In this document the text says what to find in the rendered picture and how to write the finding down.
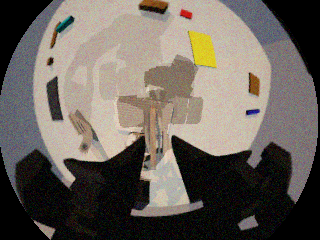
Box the dark blue flat bar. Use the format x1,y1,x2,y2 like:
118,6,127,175
245,108,260,115

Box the teal block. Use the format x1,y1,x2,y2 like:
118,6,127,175
56,15,75,33

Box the yellow flat plate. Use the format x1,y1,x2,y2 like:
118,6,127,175
188,31,217,68

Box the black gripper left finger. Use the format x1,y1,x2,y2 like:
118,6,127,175
63,136,145,209

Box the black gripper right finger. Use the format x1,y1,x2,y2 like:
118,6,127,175
171,136,252,204

